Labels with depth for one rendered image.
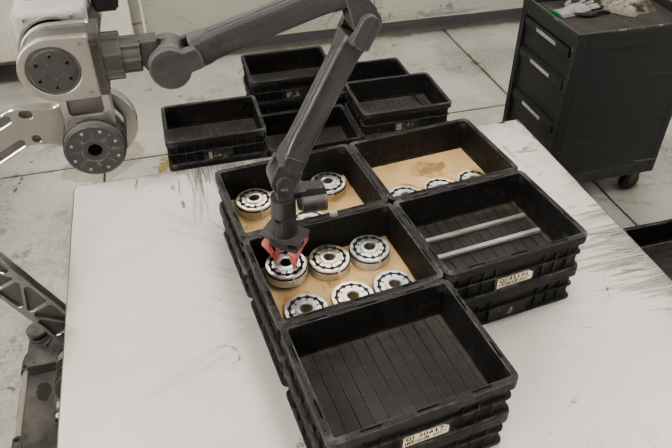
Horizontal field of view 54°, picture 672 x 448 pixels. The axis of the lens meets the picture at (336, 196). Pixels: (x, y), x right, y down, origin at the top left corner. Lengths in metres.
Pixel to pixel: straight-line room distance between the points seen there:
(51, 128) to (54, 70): 0.48
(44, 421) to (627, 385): 1.64
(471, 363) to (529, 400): 0.20
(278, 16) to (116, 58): 0.30
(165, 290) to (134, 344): 0.19
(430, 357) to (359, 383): 0.17
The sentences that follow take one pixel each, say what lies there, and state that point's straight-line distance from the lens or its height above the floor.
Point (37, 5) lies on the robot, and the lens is 1.37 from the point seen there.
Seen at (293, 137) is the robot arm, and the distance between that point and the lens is 1.39.
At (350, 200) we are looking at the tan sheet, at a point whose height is 0.83.
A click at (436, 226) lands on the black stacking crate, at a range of 1.81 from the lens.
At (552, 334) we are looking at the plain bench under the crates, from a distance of 1.78.
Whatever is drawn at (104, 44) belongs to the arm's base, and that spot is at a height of 1.48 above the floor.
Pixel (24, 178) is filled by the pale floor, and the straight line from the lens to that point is 3.74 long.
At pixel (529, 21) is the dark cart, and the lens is 3.17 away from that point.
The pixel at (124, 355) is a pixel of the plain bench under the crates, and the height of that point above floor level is 0.70.
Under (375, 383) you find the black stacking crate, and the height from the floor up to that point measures 0.83.
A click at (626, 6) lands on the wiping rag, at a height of 0.88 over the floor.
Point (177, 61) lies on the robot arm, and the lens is 1.26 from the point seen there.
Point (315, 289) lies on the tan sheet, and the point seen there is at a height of 0.83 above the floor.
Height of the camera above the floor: 1.98
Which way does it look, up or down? 38 degrees down
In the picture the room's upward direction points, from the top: straight up
